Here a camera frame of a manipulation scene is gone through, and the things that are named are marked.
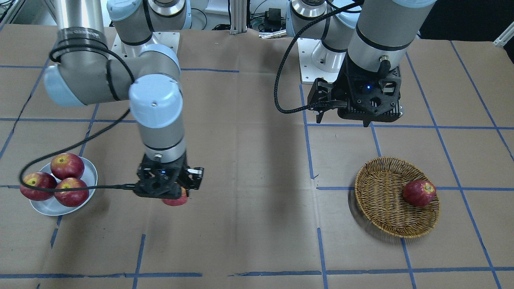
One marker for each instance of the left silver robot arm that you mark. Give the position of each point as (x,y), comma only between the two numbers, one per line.
(363,42)

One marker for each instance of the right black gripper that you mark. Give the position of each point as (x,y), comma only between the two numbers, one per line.
(193,178)

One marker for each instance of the black power adapter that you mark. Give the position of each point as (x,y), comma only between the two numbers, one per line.
(274,15)

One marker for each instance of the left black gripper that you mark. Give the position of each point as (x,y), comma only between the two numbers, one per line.
(339,89)

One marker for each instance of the dark red apple in basket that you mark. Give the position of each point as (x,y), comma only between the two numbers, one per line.
(419,193)

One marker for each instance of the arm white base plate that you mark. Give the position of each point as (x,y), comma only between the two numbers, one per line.
(311,60)
(169,39)

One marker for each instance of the red yellow striped apple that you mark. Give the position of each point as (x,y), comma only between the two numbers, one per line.
(177,202)

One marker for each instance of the light blue plate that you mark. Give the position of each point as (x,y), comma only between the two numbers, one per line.
(51,207)

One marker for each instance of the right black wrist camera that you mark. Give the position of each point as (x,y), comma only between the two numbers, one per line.
(158,180)

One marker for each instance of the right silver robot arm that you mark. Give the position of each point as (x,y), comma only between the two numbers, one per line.
(148,76)

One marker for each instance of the aluminium frame post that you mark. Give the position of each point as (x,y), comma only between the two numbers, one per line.
(238,14)

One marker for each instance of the woven wicker basket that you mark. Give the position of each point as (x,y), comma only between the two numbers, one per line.
(378,189)

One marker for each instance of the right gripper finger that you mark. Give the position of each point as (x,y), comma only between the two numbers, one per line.
(319,98)

